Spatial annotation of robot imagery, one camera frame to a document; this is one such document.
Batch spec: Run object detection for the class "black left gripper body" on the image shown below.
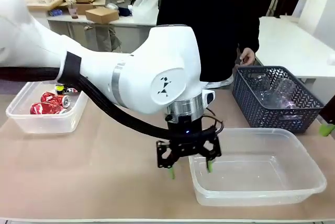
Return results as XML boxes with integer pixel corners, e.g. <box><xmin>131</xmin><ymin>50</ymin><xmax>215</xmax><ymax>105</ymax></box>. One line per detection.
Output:
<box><xmin>164</xmin><ymin>115</ymin><xmax>210</xmax><ymax>159</ymax></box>

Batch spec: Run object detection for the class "dark perforated plastic basket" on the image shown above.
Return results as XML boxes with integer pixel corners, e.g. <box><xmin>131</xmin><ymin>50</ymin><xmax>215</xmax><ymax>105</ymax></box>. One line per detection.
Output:
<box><xmin>232</xmin><ymin>65</ymin><xmax>326</xmax><ymax>135</ymax></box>

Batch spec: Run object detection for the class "clear plastic container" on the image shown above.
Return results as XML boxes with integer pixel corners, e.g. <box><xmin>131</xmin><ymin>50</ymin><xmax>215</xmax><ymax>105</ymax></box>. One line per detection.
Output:
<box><xmin>5</xmin><ymin>81</ymin><xmax>89</xmax><ymax>134</ymax></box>
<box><xmin>188</xmin><ymin>127</ymin><xmax>328</xmax><ymax>207</ymax></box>

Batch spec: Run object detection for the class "person's left forearm black sleeve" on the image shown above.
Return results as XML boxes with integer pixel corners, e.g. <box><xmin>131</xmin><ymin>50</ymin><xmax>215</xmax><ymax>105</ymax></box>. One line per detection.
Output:
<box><xmin>242</xmin><ymin>12</ymin><xmax>260</xmax><ymax>52</ymax></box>

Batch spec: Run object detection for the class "person's left hand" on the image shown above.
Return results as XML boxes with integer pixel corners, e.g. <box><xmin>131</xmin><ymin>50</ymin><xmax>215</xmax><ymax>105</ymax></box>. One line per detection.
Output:
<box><xmin>238</xmin><ymin>47</ymin><xmax>256</xmax><ymax>66</ymax></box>

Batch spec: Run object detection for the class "clear plastic bottle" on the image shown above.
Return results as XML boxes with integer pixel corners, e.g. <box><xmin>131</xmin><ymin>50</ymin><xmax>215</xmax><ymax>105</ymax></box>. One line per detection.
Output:
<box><xmin>250</xmin><ymin>73</ymin><xmax>273</xmax><ymax>98</ymax></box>
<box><xmin>271</xmin><ymin>77</ymin><xmax>306</xmax><ymax>111</ymax></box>

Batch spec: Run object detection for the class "white side table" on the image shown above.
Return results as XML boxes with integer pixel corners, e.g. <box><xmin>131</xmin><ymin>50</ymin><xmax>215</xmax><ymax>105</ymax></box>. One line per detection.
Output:
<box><xmin>254</xmin><ymin>15</ymin><xmax>335</xmax><ymax>80</ymax></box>

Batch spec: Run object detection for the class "person in black coat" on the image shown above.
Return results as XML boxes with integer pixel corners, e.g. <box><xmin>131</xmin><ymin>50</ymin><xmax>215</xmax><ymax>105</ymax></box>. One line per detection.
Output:
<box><xmin>156</xmin><ymin>0</ymin><xmax>260</xmax><ymax>90</ymax></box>

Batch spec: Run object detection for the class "crushed red soda can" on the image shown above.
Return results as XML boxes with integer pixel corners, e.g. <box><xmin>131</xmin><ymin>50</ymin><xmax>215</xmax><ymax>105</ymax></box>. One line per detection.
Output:
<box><xmin>40</xmin><ymin>91</ymin><xmax>72</xmax><ymax>109</ymax></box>
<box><xmin>29</xmin><ymin>102</ymin><xmax>68</xmax><ymax>116</ymax></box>

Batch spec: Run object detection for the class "white background table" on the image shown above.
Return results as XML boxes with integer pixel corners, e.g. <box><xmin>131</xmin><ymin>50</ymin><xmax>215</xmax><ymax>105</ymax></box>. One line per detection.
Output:
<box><xmin>47</xmin><ymin>12</ymin><xmax>161</xmax><ymax>52</ymax></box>

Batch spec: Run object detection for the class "person in beige trousers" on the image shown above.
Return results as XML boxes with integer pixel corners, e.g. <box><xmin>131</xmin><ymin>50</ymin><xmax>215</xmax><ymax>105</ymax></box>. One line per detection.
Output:
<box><xmin>80</xmin><ymin>0</ymin><xmax>123</xmax><ymax>52</ymax></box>

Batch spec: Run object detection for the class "clear storage bin with lid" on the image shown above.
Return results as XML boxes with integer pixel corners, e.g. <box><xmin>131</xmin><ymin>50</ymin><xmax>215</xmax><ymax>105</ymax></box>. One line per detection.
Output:
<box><xmin>131</xmin><ymin>0</ymin><xmax>161</xmax><ymax>23</ymax></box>

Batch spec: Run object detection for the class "dark blue cloth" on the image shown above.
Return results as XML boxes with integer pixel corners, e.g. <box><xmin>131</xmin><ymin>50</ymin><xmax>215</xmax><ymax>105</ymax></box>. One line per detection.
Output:
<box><xmin>117</xmin><ymin>6</ymin><xmax>132</xmax><ymax>18</ymax></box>

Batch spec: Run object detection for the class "closed brown cardboard box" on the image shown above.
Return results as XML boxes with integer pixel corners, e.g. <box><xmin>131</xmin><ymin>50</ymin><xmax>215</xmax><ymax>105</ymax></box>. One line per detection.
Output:
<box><xmin>84</xmin><ymin>6</ymin><xmax>120</xmax><ymax>24</ymax></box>

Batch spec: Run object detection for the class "plastic cup with straw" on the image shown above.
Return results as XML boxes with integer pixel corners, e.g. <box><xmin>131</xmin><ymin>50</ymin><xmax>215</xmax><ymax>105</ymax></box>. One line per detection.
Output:
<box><xmin>66</xmin><ymin>0</ymin><xmax>79</xmax><ymax>20</ymax></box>

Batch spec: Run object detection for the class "open brown cardboard box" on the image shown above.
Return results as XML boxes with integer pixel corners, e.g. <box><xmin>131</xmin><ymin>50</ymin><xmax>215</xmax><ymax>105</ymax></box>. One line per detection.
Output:
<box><xmin>74</xmin><ymin>0</ymin><xmax>106</xmax><ymax>15</ymax></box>

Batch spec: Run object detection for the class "light wooden desk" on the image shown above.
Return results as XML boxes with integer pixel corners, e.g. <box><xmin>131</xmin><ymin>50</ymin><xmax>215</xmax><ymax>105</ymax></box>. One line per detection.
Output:
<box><xmin>26</xmin><ymin>0</ymin><xmax>64</xmax><ymax>12</ymax></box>

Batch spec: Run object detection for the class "black left arm cable sleeve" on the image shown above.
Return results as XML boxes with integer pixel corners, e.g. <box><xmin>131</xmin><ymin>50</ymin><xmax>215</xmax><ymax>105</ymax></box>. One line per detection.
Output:
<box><xmin>0</xmin><ymin>66</ymin><xmax>225</xmax><ymax>143</ymax></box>

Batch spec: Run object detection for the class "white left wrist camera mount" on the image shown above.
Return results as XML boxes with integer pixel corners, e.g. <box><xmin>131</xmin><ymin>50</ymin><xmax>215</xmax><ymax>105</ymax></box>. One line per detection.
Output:
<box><xmin>202</xmin><ymin>89</ymin><xmax>216</xmax><ymax>105</ymax></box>

